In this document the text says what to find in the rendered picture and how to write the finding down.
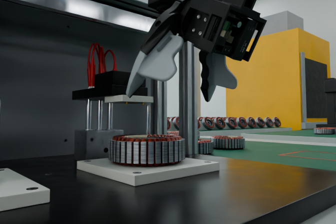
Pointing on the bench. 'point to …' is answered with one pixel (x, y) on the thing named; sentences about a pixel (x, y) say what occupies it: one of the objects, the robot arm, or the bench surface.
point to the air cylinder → (93, 143)
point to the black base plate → (176, 194)
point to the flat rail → (71, 5)
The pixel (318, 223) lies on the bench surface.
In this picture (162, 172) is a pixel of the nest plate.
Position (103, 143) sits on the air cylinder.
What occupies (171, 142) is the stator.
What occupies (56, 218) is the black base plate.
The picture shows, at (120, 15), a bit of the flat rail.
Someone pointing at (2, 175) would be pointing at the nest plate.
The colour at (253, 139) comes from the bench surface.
